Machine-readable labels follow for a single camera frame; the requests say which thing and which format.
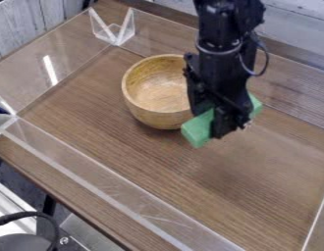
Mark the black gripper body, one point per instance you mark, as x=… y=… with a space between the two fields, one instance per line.
x=224 y=69

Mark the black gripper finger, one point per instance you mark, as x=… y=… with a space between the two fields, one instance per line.
x=229 y=119
x=198 y=98

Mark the green rectangular block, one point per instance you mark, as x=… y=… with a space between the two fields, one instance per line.
x=197 y=130

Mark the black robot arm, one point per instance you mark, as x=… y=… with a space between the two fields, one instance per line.
x=228 y=23

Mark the brown wooden bowl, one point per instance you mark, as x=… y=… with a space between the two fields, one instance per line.
x=155 y=91

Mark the black table leg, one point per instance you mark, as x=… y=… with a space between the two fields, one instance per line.
x=49 y=206

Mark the clear acrylic tray wall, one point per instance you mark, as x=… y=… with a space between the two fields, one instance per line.
x=245 y=193

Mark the clear acrylic corner bracket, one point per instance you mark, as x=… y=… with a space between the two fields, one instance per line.
x=114 y=34

